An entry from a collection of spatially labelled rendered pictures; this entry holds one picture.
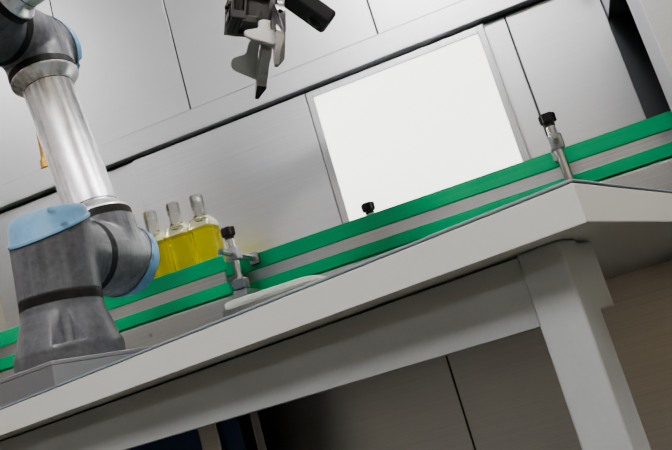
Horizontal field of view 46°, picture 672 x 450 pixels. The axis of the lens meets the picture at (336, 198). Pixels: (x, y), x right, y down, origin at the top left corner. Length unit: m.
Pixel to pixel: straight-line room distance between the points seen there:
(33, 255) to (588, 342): 0.78
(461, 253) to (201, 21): 1.50
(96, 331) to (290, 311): 0.44
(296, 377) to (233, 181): 1.11
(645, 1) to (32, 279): 1.05
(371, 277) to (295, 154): 1.15
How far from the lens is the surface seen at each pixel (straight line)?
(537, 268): 0.67
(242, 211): 1.86
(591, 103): 1.78
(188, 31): 2.08
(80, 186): 1.34
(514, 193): 1.55
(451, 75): 1.79
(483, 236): 0.64
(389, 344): 0.75
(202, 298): 1.60
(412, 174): 1.75
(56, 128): 1.39
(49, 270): 1.16
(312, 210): 1.80
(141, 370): 0.92
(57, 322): 1.14
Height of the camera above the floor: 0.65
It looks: 13 degrees up
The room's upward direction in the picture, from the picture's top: 16 degrees counter-clockwise
